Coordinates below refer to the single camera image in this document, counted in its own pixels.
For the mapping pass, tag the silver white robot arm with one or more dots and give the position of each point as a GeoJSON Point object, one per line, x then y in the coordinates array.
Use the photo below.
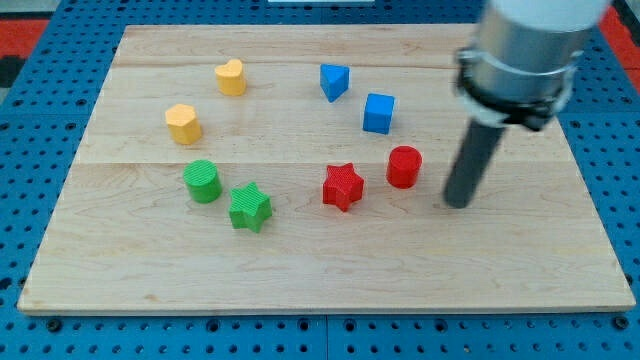
{"type": "Point", "coordinates": [519, 66]}

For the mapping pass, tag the blue cube block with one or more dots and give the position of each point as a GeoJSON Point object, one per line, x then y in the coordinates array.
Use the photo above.
{"type": "Point", "coordinates": [378, 113]}

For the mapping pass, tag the red star block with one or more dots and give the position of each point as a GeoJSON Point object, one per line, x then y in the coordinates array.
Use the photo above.
{"type": "Point", "coordinates": [342, 186]}

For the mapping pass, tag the light wooden board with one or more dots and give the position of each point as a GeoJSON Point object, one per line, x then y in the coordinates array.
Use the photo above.
{"type": "Point", "coordinates": [126, 238]}

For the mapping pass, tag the green star block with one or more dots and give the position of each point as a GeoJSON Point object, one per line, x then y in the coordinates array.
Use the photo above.
{"type": "Point", "coordinates": [249, 207]}

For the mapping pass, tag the red cylinder block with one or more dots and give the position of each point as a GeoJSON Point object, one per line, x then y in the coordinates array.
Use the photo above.
{"type": "Point", "coordinates": [404, 164]}

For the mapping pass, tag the blue triangle block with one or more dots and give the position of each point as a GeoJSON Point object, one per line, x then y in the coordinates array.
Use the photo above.
{"type": "Point", "coordinates": [334, 80]}

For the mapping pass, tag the green cylinder block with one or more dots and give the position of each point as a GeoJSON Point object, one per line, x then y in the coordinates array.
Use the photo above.
{"type": "Point", "coordinates": [202, 181]}

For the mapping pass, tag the yellow heart block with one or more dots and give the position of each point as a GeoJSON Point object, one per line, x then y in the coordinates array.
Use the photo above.
{"type": "Point", "coordinates": [230, 78]}

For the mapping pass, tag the yellow hexagon block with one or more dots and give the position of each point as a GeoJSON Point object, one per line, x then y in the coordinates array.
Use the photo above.
{"type": "Point", "coordinates": [183, 124]}

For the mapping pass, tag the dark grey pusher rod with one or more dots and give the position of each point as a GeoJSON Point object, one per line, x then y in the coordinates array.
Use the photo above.
{"type": "Point", "coordinates": [473, 158]}

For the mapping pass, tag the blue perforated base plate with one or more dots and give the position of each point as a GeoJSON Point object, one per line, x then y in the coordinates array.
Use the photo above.
{"type": "Point", "coordinates": [71, 45]}

